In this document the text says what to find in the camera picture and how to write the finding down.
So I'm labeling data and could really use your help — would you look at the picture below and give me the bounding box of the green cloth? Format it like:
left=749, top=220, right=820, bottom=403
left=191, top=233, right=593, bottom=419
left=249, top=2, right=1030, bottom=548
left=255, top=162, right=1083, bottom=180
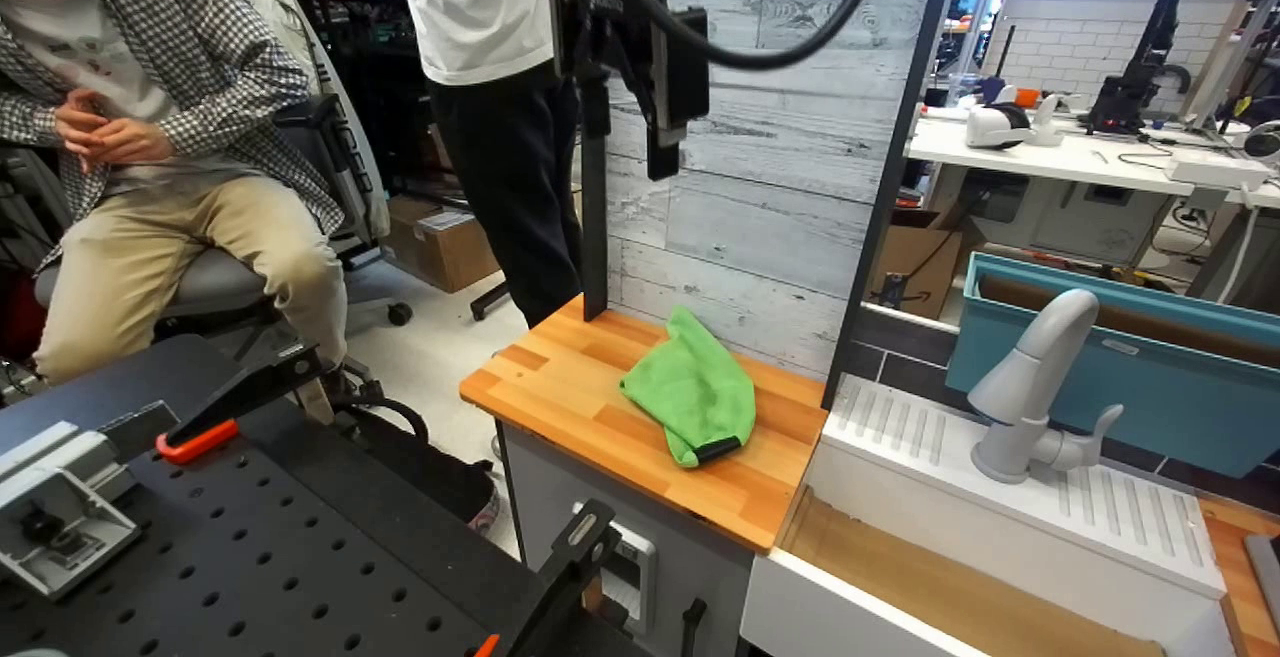
left=618, top=305, right=758, bottom=470

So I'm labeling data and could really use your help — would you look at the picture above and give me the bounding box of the toy kitchen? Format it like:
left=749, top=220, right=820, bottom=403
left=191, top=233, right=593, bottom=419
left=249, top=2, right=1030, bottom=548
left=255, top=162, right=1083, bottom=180
left=460, top=0, right=1280, bottom=657

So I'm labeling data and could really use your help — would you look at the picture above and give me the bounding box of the person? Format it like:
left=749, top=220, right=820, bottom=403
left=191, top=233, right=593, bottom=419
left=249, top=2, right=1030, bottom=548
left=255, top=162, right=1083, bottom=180
left=387, top=0, right=587, bottom=330
left=0, top=0, right=351, bottom=388

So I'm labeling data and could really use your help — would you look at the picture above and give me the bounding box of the cardboard box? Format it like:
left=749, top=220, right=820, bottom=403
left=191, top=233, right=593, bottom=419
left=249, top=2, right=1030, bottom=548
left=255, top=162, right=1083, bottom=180
left=384, top=194, right=502, bottom=295
left=864, top=222, right=967, bottom=323

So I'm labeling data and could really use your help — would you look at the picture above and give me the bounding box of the white headset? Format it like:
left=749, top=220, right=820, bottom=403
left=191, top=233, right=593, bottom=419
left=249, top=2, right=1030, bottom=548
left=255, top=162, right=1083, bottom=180
left=964, top=85, right=1067, bottom=151

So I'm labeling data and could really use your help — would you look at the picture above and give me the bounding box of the office chair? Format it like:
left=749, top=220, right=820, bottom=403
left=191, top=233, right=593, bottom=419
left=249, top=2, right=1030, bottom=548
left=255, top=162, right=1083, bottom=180
left=30, top=0, right=416, bottom=338

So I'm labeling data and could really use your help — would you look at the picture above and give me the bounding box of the white table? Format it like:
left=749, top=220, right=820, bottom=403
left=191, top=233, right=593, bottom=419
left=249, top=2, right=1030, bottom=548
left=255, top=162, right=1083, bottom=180
left=904, top=105, right=1280, bottom=213

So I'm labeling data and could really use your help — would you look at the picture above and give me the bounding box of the black machine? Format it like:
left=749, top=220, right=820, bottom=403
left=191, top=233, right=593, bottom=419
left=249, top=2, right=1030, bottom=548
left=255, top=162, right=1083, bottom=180
left=1084, top=0, right=1209, bottom=138

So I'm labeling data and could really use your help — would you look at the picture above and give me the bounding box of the grey tap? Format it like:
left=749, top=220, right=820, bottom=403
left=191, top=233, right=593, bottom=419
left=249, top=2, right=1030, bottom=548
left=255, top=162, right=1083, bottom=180
left=966, top=288, right=1125, bottom=486

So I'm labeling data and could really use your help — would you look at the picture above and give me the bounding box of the black bag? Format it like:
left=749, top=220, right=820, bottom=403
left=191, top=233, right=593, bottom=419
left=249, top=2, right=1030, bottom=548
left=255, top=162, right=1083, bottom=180
left=338, top=399, right=501, bottom=530

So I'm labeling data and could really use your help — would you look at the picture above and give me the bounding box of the black clamp with orange tip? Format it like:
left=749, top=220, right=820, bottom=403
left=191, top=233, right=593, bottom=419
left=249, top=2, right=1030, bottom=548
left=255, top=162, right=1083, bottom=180
left=154, top=341, right=327, bottom=466
left=472, top=498, right=621, bottom=657

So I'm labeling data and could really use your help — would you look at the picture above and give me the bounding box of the white flat box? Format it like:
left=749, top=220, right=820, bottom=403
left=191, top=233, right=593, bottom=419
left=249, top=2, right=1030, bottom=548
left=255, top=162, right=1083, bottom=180
left=1164, top=156, right=1274, bottom=192

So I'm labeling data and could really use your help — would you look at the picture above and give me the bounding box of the teal bin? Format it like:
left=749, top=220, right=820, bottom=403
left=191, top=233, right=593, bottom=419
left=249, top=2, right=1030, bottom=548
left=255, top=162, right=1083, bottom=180
left=944, top=251, right=1280, bottom=480

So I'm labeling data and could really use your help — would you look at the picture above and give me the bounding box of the white sink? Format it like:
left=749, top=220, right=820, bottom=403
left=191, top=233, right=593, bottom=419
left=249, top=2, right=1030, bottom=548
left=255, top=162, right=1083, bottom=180
left=740, top=375, right=1233, bottom=657

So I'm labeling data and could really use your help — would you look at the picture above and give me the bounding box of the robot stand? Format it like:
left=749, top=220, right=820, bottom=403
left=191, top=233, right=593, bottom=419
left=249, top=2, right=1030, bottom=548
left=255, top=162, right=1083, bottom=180
left=0, top=334, right=646, bottom=657

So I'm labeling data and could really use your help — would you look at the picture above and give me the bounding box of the grey metal bracket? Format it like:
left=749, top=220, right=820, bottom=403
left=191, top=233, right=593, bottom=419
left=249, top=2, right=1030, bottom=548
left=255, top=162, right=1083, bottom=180
left=0, top=401, right=183, bottom=600

